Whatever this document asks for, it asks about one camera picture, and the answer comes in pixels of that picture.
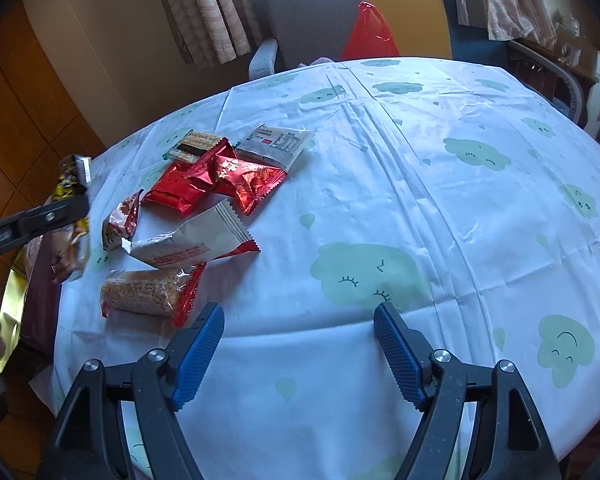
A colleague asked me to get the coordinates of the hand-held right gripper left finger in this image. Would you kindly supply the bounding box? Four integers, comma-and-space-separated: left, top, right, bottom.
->
37, 302, 226, 480

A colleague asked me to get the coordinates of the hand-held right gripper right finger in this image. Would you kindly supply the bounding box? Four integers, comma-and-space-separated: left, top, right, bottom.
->
373, 302, 563, 480

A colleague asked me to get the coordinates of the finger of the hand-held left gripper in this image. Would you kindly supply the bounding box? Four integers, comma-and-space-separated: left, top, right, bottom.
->
0, 192, 92, 261

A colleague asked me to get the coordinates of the yellow black snack packet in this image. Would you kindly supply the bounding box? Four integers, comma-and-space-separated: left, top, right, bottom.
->
52, 155, 92, 201

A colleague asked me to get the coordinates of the small brown white snack packet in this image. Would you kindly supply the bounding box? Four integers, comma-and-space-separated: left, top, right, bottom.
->
101, 189, 146, 252

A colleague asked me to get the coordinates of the clear rice cracker packet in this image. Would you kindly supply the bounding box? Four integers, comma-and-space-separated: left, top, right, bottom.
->
100, 262, 208, 328

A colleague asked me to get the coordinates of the gold tin box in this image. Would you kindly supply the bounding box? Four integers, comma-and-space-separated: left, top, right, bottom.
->
0, 240, 61, 376

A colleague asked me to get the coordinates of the white red snack packet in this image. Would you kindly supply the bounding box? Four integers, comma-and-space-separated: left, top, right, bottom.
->
121, 199, 262, 270

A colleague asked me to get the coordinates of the red foil snack packet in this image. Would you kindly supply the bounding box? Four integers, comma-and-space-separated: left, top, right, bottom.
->
187, 152, 287, 217
142, 137, 231, 220

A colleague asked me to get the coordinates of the clear wafer biscuit packet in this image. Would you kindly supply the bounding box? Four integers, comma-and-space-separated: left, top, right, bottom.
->
169, 130, 222, 165

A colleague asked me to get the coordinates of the white grey snack packet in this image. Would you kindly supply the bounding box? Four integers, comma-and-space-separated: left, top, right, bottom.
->
236, 123, 316, 170

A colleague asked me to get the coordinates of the clear bag of snacks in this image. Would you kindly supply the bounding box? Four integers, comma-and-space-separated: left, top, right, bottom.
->
50, 215, 92, 286

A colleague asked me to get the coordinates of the cloud print tablecloth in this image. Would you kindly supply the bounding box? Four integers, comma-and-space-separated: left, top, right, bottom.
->
30, 55, 600, 480

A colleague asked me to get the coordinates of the pink patterned curtain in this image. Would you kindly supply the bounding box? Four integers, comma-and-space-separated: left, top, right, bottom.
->
452, 0, 566, 43
147, 0, 266, 66

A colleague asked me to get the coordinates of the red plastic bag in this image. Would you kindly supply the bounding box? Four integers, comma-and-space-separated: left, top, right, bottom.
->
340, 1, 401, 61

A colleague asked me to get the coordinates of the grey yellow armchair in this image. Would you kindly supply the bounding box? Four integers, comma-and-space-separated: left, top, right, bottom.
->
247, 0, 511, 81

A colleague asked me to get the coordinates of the grey metal frame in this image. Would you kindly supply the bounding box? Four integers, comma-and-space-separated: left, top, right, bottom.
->
505, 42, 586, 126

